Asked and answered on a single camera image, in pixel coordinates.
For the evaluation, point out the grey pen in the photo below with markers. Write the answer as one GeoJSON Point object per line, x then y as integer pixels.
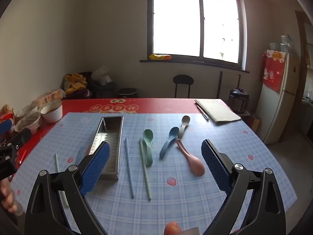
{"type": "Point", "coordinates": [203, 113]}

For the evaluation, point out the grey spoon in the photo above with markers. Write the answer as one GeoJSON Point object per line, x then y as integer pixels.
{"type": "Point", "coordinates": [185, 121]}

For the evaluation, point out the person's right hand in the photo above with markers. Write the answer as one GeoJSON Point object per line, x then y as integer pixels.
{"type": "Point", "coordinates": [172, 228]}

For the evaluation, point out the dark folding rack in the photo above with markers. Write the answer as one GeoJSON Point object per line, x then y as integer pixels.
{"type": "Point", "coordinates": [220, 85]}

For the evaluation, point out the cream notebook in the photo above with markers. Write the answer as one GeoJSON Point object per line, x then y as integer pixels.
{"type": "Point", "coordinates": [217, 110]}

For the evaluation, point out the maroon cloth pile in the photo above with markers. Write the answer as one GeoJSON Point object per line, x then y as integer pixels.
{"type": "Point", "coordinates": [80, 95]}

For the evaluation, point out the black round chair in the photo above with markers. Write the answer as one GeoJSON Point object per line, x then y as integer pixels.
{"type": "Point", "coordinates": [183, 79]}

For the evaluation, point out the dark framed window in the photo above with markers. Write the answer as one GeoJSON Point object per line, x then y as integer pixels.
{"type": "Point", "coordinates": [176, 17]}

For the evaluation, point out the blue spoon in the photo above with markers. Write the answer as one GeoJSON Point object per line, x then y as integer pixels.
{"type": "Point", "coordinates": [172, 134]}

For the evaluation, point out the red printed tablecloth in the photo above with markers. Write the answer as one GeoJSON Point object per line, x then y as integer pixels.
{"type": "Point", "coordinates": [80, 106]}

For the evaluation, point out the yellow printed bag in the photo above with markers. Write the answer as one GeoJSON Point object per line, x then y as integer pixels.
{"type": "Point", "coordinates": [74, 82]}

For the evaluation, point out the metal utensil tray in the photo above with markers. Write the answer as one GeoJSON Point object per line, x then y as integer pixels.
{"type": "Point", "coordinates": [110, 137]}

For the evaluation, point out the person's left hand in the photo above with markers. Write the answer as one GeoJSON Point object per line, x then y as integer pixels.
{"type": "Point", "coordinates": [8, 199]}

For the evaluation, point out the glass bowl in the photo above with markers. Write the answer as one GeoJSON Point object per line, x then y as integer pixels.
{"type": "Point", "coordinates": [24, 110]}
{"type": "Point", "coordinates": [27, 124]}

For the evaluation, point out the white dimpled bowl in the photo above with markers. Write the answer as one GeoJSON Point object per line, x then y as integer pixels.
{"type": "Point", "coordinates": [53, 116]}

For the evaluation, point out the black round bin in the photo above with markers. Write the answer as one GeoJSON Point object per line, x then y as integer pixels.
{"type": "Point", "coordinates": [127, 93]}

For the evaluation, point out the green spoon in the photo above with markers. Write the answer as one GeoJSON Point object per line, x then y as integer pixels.
{"type": "Point", "coordinates": [148, 137]}

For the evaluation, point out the clear plastic containers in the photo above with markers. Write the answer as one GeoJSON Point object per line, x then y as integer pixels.
{"type": "Point", "coordinates": [282, 45]}

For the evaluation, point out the packaged snack bag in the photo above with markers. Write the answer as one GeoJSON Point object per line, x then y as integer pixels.
{"type": "Point", "coordinates": [49, 98]}

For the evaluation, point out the red pen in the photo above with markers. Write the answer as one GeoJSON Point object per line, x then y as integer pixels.
{"type": "Point", "coordinates": [22, 157]}

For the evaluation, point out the blue chopstick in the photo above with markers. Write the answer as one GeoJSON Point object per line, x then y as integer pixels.
{"type": "Point", "coordinates": [129, 166]}

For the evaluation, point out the pink spoon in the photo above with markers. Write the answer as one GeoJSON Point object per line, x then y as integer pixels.
{"type": "Point", "coordinates": [195, 166]}

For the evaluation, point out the yellow packet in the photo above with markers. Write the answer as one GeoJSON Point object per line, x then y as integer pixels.
{"type": "Point", "coordinates": [160, 57]}

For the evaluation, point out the green chopstick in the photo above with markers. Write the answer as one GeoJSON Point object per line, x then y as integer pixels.
{"type": "Point", "coordinates": [144, 169]}
{"type": "Point", "coordinates": [57, 164]}

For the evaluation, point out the black rice cooker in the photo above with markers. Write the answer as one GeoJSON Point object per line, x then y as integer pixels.
{"type": "Point", "coordinates": [238, 100]}

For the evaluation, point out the red hanging cloth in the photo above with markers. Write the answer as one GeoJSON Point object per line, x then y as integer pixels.
{"type": "Point", "coordinates": [273, 73]}

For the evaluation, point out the white fridge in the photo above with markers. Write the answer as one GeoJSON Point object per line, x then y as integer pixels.
{"type": "Point", "coordinates": [276, 107]}

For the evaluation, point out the dark window sill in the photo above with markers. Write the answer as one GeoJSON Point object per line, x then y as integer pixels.
{"type": "Point", "coordinates": [195, 64]}

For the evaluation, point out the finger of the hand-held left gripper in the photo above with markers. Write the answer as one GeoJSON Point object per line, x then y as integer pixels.
{"type": "Point", "coordinates": [22, 137]}
{"type": "Point", "coordinates": [5, 126]}

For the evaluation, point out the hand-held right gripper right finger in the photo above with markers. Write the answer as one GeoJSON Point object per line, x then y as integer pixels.
{"type": "Point", "coordinates": [215, 164]}

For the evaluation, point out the blue plaid table mat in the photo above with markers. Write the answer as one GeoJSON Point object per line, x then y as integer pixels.
{"type": "Point", "coordinates": [171, 200]}

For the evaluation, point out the clear plastic bag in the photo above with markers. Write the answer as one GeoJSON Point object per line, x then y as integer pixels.
{"type": "Point", "coordinates": [102, 74]}

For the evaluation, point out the cardboard box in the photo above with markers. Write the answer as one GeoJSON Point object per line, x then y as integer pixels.
{"type": "Point", "coordinates": [254, 122]}

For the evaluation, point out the red snack packets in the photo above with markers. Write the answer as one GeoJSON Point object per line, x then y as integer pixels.
{"type": "Point", "coordinates": [6, 113]}

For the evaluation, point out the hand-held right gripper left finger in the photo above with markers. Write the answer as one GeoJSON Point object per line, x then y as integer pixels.
{"type": "Point", "coordinates": [97, 166]}

